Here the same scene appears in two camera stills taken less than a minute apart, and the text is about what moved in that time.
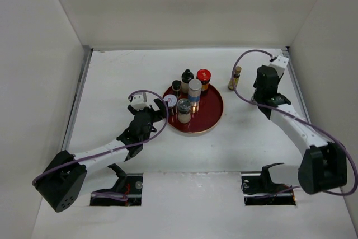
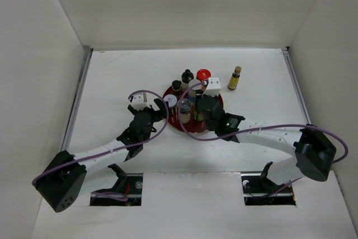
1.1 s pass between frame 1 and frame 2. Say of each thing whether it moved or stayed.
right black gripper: moved
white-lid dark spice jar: stayed
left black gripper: stayed
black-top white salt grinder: stayed
